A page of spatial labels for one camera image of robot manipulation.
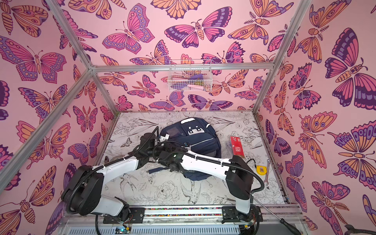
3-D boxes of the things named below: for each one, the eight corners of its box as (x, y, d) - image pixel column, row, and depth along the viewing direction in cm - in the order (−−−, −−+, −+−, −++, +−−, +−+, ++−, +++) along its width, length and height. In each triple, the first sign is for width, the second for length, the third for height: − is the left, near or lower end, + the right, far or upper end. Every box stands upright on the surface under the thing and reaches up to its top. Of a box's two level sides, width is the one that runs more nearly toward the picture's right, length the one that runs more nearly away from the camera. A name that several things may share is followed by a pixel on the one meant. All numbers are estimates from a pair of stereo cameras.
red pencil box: (233, 156, 97) (234, 155, 95) (229, 137, 106) (230, 136, 104) (244, 156, 96) (245, 155, 95) (239, 137, 106) (240, 136, 104)
